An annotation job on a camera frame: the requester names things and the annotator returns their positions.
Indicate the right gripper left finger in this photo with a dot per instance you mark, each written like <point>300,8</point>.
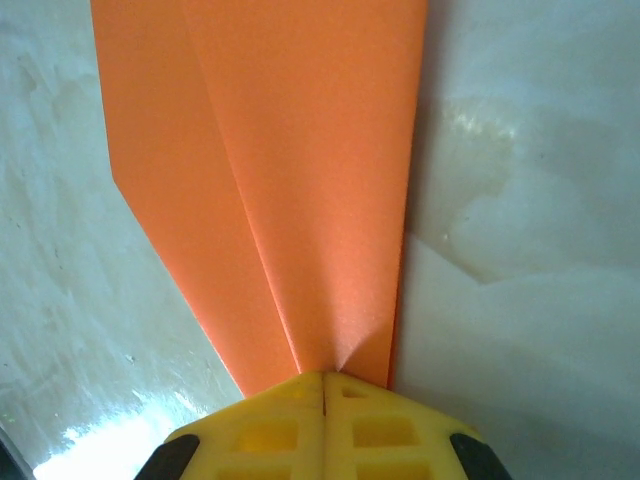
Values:
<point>270,440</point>

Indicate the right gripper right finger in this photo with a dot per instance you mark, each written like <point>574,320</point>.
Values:
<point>390,440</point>

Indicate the orange paper sheet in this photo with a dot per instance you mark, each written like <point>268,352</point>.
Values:
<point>300,175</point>

